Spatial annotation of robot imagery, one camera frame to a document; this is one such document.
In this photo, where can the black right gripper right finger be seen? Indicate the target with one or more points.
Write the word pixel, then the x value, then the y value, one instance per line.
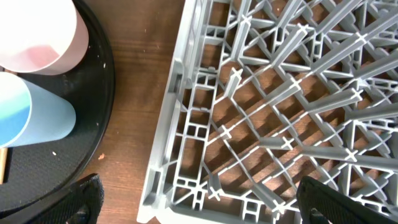
pixel 318 203

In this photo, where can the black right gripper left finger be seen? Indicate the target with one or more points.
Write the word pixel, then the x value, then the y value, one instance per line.
pixel 80 202

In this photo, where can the wooden chopstick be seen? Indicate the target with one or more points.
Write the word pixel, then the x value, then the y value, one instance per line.
pixel 3 159

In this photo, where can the light blue cup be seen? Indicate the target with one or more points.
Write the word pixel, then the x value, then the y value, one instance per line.
pixel 31 114

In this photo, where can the pink bowl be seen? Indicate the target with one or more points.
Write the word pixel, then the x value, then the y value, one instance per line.
pixel 46 37

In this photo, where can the grey dishwasher rack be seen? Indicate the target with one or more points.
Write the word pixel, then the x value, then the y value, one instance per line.
pixel 263 93

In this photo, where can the round black tray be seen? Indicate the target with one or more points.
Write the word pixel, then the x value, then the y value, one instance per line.
pixel 35 171

